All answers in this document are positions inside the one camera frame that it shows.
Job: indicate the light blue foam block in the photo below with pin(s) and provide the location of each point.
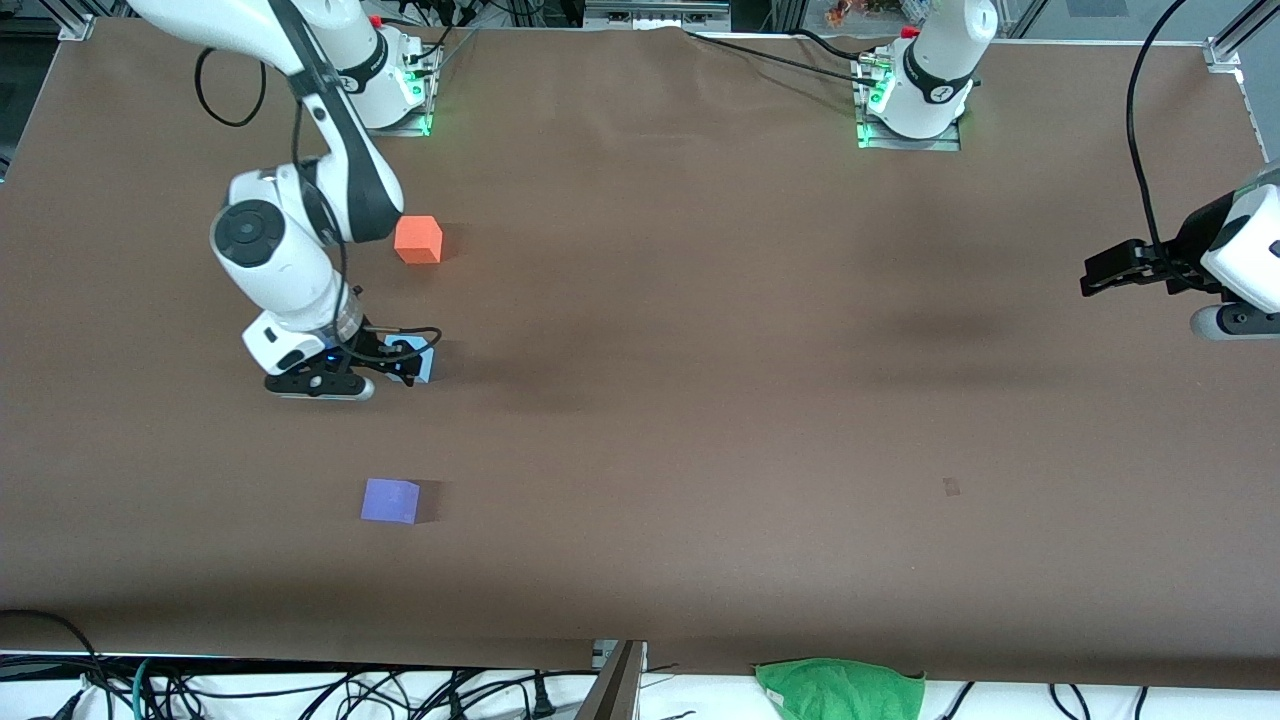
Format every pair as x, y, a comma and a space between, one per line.
430, 363

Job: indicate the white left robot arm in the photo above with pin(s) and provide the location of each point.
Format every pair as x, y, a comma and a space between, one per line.
935, 60

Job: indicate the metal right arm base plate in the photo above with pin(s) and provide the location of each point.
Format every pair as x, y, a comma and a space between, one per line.
425, 95

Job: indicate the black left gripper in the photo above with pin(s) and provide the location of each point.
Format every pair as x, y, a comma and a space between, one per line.
1188, 248

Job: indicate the orange foam block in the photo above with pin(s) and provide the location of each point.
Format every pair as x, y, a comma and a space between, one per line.
417, 240

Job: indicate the grey device panel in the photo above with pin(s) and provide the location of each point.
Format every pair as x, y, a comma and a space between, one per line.
655, 12

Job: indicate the green cloth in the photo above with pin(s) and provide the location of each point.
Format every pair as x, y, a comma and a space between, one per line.
840, 692

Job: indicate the aluminium frame corner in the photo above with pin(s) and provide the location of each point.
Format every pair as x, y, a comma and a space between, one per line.
1235, 45
78, 25

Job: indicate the grey metal bar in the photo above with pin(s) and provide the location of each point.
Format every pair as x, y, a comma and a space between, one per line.
615, 690

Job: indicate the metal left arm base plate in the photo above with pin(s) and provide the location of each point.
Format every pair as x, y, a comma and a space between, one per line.
868, 140

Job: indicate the purple foam block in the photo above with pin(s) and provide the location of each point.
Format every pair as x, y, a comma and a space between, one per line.
388, 500

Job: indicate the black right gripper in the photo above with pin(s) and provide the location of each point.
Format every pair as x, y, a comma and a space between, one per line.
371, 346

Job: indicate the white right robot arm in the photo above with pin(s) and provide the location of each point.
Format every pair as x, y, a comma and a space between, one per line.
280, 260

